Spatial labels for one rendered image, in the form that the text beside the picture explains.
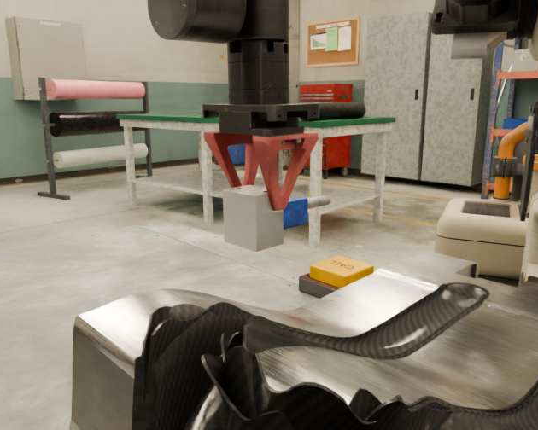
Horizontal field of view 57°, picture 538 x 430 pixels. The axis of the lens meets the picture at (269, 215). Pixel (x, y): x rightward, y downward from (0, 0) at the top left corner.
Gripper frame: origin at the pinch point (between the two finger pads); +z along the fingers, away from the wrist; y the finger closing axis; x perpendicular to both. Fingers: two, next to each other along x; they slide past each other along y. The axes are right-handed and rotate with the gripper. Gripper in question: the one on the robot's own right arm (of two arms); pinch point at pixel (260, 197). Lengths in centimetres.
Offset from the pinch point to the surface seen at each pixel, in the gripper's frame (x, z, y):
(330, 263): 15.2, 11.7, -3.5
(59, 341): -16.6, 14.8, -13.4
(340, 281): 12.8, 12.7, 0.0
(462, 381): -6.3, 6.4, 24.6
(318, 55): 518, -57, -454
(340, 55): 520, -55, -415
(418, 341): -2.9, 7.0, 19.8
